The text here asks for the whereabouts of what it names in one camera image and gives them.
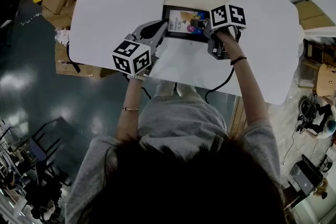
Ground crumpled white paper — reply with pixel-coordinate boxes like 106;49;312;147
54;28;71;46

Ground flat cardboard box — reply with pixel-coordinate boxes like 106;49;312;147
292;0;336;31

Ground black metal chair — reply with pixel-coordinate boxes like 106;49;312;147
28;116;69;187

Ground person's grey t-shirt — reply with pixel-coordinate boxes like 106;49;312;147
65;96;283;224

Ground grey equipment case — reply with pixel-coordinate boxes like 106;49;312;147
289;154;325;197

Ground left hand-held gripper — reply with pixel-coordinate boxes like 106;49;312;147
112;20;169;78

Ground wooden chair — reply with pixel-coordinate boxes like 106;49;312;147
297;37;336;89

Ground black hair tie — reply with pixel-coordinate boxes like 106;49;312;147
229;56;248;66

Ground round wooden table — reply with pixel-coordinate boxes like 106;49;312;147
316;63;336;99

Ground person's right forearm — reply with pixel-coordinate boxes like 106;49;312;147
230;52;270;127

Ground white bead bracelet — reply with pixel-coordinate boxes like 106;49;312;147
127;74;146;82

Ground person's left forearm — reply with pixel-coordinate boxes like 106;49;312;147
115;78;146;143

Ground person's right hand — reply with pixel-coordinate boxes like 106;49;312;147
217;27;244;60

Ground small printed product box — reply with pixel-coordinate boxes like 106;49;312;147
167;8;208;35

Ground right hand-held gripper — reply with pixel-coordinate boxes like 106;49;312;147
193;4;248;60

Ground person's light trousers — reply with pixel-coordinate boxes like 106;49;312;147
154;80;201;100

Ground wooden slatted bench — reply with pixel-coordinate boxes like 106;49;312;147
227;95;248;137

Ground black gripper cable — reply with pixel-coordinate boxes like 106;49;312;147
141;86;153;100
204;66;235;104

